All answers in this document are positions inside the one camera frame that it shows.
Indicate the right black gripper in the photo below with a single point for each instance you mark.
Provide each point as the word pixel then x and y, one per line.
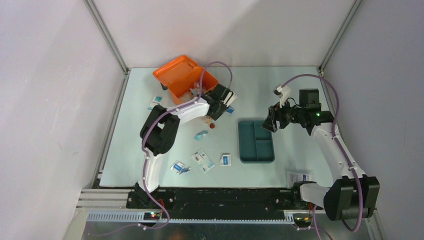
pixel 275 114

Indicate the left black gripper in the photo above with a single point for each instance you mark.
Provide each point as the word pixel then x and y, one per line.
pixel 215 116

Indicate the clear bag of swabs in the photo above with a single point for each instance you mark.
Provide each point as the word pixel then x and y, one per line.
pixel 207 120

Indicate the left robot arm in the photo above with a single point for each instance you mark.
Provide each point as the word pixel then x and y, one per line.
pixel 160 129

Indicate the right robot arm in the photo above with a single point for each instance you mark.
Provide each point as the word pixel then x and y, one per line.
pixel 353 194

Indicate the orange medicine box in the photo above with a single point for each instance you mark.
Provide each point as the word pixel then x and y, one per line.
pixel 179 76

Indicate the small blue white sachet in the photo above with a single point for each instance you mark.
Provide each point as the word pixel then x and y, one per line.
pixel 230 110

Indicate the teal divided tray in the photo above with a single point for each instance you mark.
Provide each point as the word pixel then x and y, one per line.
pixel 255 143

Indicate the teal crumpled wrapper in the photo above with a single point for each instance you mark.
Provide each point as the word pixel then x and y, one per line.
pixel 200 135

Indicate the white teal packet left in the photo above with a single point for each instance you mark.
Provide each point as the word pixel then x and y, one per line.
pixel 156 101

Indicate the white leaflet near base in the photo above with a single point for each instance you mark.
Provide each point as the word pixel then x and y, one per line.
pixel 295 177

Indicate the blue white alcohol pad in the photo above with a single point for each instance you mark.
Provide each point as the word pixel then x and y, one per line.
pixel 225 160

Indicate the long white teal packet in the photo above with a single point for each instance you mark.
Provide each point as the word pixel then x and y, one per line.
pixel 203 161

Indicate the crumpled blue white sachet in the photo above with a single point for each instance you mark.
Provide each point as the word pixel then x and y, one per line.
pixel 180 168

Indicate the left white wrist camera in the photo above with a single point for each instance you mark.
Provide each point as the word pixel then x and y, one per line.
pixel 228 97

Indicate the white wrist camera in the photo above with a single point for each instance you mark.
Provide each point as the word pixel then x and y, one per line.
pixel 228 97
pixel 283 92

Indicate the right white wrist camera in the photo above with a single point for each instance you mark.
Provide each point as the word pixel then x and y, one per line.
pixel 283 92

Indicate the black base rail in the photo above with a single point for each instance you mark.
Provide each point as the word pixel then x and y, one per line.
pixel 256 204

